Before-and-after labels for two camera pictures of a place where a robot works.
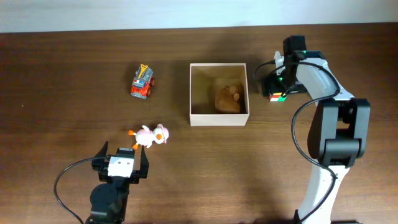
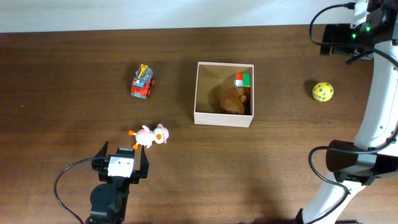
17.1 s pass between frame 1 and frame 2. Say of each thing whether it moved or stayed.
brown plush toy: moved
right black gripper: moved
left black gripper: stayed
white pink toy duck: stayed
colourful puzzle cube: moved
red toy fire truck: stayed
